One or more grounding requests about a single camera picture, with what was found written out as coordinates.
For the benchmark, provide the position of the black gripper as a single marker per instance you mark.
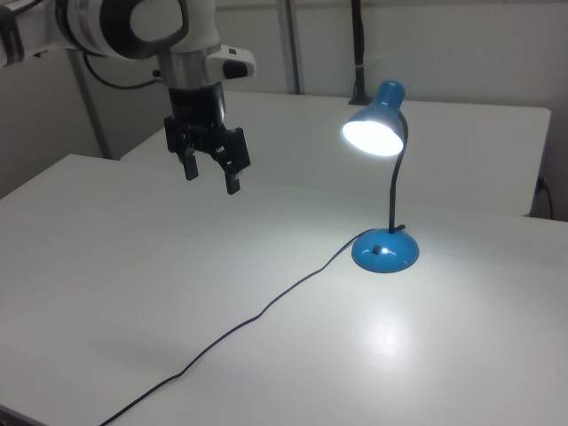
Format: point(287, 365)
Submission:
point(197, 117)

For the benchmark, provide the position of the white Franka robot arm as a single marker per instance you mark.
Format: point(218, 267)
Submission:
point(133, 26)

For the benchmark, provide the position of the blue gooseneck desk lamp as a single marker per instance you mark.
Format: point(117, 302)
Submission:
point(382, 186)

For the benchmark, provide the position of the grey metal frame post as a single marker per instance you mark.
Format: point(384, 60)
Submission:
point(290, 44)
point(86, 102)

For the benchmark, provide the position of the black clamp pole mount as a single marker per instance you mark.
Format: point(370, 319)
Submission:
point(359, 53)

